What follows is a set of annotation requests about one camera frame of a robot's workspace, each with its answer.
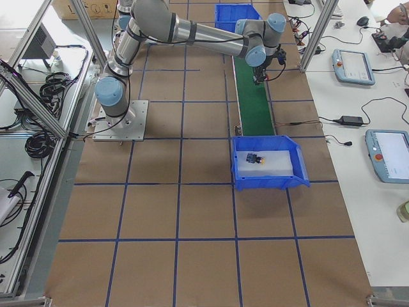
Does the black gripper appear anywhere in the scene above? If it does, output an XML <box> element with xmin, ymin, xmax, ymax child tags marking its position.
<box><xmin>253</xmin><ymin>47</ymin><xmax>281</xmax><ymax>85</ymax></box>

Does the yellow mushroom push button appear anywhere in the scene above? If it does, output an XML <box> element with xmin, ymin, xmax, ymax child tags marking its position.
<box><xmin>246</xmin><ymin>153</ymin><xmax>265</xmax><ymax>164</ymax></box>

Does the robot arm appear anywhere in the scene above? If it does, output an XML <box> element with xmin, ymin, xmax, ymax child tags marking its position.
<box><xmin>95</xmin><ymin>1</ymin><xmax>286</xmax><ymax>129</ymax></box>

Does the person hand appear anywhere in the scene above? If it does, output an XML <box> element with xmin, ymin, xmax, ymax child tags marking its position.
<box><xmin>380</xmin><ymin>3</ymin><xmax>408</xmax><ymax>26</ymax></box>

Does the green conveyor belt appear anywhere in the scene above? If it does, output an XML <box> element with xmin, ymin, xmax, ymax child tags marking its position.
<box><xmin>233</xmin><ymin>57</ymin><xmax>275</xmax><ymax>136</ymax></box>

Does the blue plastic bin left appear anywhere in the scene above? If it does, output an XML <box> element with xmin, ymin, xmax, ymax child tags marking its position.
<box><xmin>215</xmin><ymin>3</ymin><xmax>262</xmax><ymax>33</ymax></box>

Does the blue plastic bin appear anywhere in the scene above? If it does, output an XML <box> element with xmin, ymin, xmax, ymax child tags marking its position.
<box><xmin>215</xmin><ymin>3</ymin><xmax>262</xmax><ymax>33</ymax></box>
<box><xmin>232</xmin><ymin>135</ymin><xmax>311</xmax><ymax>191</ymax></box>

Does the blue plastic bin right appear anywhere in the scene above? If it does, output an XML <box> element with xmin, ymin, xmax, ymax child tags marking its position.
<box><xmin>232</xmin><ymin>135</ymin><xmax>311</xmax><ymax>191</ymax></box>

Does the white foam pad right bin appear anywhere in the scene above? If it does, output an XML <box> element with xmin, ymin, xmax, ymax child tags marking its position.
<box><xmin>236</xmin><ymin>150</ymin><xmax>293</xmax><ymax>177</ymax></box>

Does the teach pendant far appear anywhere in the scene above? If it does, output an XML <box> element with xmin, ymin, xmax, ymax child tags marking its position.
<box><xmin>332</xmin><ymin>49</ymin><xmax>375</xmax><ymax>86</ymax></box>

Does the teach pendant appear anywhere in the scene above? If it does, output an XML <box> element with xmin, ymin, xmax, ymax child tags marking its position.
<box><xmin>332</xmin><ymin>49</ymin><xmax>375</xmax><ymax>86</ymax></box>
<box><xmin>365</xmin><ymin>129</ymin><xmax>408</xmax><ymax>184</ymax></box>

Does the black power adapter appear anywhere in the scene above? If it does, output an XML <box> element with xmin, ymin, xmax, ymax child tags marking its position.
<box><xmin>340</xmin><ymin>116</ymin><xmax>364</xmax><ymax>127</ymax></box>

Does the black computer mouse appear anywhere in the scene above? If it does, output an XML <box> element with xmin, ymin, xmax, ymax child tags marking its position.
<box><xmin>356</xmin><ymin>16</ymin><xmax>369</xmax><ymax>27</ymax></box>

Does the teach pendant near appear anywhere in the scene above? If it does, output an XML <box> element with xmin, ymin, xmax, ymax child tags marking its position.
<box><xmin>365</xmin><ymin>129</ymin><xmax>408</xmax><ymax>184</ymax></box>

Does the cardboard box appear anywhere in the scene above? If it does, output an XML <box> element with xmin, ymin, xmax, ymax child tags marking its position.
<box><xmin>52</xmin><ymin>0</ymin><xmax>117</xmax><ymax>20</ymax></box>

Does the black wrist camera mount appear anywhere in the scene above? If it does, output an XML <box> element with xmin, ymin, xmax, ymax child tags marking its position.
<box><xmin>275</xmin><ymin>49</ymin><xmax>286</xmax><ymax>66</ymax></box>

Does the red black wire pair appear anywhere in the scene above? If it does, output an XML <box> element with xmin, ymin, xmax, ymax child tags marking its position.
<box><xmin>274</xmin><ymin>120</ymin><xmax>323</xmax><ymax>128</ymax></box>

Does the aluminium frame post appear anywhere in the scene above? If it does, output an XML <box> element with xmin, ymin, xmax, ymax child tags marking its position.
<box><xmin>299</xmin><ymin>0</ymin><xmax>338</xmax><ymax>72</ymax></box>

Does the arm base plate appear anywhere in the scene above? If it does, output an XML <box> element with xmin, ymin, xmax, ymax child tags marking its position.
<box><xmin>91</xmin><ymin>100</ymin><xmax>149</xmax><ymax>141</ymax></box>

